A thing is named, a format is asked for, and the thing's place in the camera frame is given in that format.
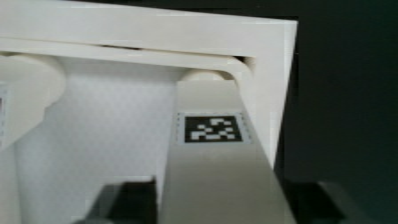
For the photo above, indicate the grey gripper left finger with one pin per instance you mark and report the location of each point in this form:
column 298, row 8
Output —
column 124, row 205

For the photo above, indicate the white desk leg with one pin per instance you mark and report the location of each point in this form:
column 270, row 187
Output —
column 220, row 187
column 32, row 85

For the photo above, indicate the white desk top tray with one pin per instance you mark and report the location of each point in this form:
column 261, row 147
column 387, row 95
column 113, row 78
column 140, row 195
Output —
column 99, row 142

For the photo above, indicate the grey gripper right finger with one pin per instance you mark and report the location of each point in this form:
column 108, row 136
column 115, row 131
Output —
column 325, row 206

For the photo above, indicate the white front fence bar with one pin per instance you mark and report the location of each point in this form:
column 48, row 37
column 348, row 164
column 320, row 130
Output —
column 236, row 44

